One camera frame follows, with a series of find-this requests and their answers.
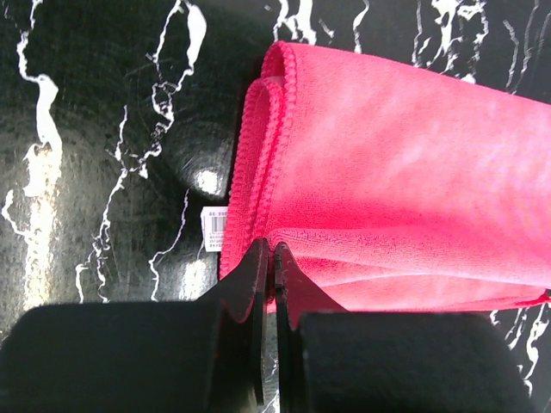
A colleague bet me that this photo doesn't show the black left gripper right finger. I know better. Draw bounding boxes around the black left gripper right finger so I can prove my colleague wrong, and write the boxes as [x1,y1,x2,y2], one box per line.
[274,243,534,412]

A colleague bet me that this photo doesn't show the red towel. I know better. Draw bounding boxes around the red towel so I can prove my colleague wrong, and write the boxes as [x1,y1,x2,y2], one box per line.
[220,41,550,311]

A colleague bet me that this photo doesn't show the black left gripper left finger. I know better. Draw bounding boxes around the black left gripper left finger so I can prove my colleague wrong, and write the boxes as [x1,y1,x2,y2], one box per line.
[1,239,269,412]

